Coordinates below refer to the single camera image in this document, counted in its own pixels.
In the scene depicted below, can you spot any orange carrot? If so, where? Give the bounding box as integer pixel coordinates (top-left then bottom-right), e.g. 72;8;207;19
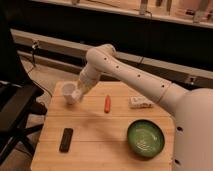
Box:
104;95;111;113

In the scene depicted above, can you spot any black office chair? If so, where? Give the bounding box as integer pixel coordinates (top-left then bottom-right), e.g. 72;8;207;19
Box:
0;79;48;166

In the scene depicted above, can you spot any green bowl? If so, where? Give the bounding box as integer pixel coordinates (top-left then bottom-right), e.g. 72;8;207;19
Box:
127;119;165;158

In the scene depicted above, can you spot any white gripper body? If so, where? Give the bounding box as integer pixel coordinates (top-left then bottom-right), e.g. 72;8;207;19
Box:
77;64;100;95

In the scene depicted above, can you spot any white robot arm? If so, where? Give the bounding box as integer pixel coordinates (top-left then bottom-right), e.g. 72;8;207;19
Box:
78;44;213;171

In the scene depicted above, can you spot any black rectangular remote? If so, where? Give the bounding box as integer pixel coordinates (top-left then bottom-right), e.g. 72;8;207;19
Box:
59;128;73;153

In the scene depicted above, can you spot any wooden table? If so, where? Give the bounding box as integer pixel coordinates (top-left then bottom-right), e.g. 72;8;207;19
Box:
31;82;174;171

